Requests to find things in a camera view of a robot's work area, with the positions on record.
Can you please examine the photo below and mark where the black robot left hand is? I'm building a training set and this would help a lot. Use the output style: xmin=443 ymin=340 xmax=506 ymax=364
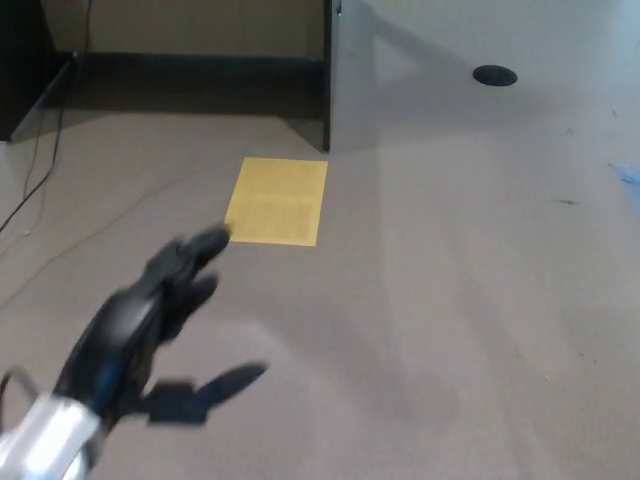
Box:
xmin=52 ymin=224 xmax=269 ymax=431

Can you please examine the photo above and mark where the thin dark cable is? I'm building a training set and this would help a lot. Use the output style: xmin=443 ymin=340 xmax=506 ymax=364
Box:
xmin=22 ymin=107 xmax=47 ymax=201

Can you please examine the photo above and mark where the thick black cable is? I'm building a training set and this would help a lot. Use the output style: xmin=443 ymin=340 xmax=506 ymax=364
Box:
xmin=0 ymin=0 xmax=97 ymax=234

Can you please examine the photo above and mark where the yellow rectangular floor sheet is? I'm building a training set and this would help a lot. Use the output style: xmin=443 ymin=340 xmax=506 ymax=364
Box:
xmin=223 ymin=156 xmax=330 ymax=247

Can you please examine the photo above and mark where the thin grey floor cable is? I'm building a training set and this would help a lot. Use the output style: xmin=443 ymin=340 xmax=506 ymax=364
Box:
xmin=0 ymin=162 xmax=241 ymax=307

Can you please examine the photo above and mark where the black round floor cover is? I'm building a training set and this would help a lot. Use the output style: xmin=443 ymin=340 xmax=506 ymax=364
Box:
xmin=471 ymin=64 xmax=519 ymax=87

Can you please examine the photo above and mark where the dark wooden desk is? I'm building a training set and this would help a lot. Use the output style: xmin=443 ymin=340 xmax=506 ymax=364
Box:
xmin=0 ymin=0 xmax=347 ymax=154

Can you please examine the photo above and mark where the blue floor scrap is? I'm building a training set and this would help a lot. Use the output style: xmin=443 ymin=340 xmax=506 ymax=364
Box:
xmin=606 ymin=161 xmax=640 ymax=187

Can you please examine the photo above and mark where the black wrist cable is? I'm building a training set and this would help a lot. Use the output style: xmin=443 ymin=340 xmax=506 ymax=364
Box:
xmin=0 ymin=367 xmax=42 ymax=432

